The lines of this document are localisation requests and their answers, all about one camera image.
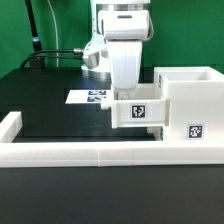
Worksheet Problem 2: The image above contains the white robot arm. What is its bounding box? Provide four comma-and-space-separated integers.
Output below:
82, 0, 154, 99

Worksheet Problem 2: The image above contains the black camera stand pole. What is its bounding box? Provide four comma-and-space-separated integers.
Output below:
25, 0, 45, 69

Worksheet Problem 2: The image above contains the white U-shaped border frame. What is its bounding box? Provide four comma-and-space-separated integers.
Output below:
0, 112, 224, 168

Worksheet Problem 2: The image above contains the black cable with metal connector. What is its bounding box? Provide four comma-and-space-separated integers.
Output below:
19, 47, 88, 69

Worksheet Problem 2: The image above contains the grey thin cable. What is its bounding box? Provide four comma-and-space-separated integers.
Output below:
45, 0, 60, 68

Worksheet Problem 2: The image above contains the white front drawer with tag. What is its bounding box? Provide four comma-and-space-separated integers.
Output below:
147, 127, 163, 141

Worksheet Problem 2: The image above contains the white drawer cabinet box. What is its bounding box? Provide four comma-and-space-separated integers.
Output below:
154, 66, 224, 141

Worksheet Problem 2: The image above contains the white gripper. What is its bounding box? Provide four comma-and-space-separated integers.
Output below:
98, 10, 149, 100

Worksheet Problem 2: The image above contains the white fiducial marker sheet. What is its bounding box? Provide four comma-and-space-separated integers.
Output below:
65, 90, 111, 104

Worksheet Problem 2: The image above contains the white drawer with tag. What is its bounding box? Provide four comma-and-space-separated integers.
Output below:
101, 83, 167, 128
147, 127, 163, 141

